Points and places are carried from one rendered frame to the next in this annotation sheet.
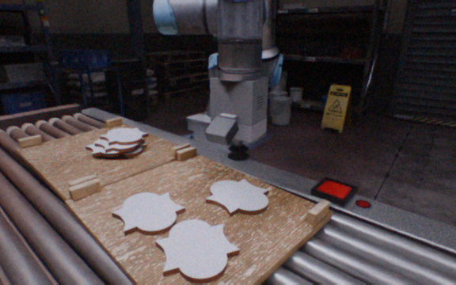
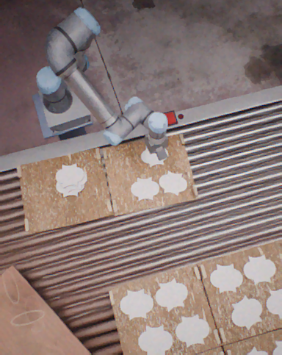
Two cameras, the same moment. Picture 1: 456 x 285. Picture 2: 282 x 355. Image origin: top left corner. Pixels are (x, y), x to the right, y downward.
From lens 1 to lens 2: 1.55 m
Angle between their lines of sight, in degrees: 60
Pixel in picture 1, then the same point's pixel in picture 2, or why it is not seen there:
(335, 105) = not seen: outside the picture
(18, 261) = (142, 233)
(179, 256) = (175, 189)
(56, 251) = (143, 222)
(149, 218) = (150, 190)
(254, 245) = (181, 167)
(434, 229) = (204, 111)
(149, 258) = (167, 197)
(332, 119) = not seen: outside the picture
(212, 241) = (174, 178)
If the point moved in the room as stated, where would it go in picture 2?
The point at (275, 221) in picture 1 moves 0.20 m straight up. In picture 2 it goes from (174, 153) to (178, 138)
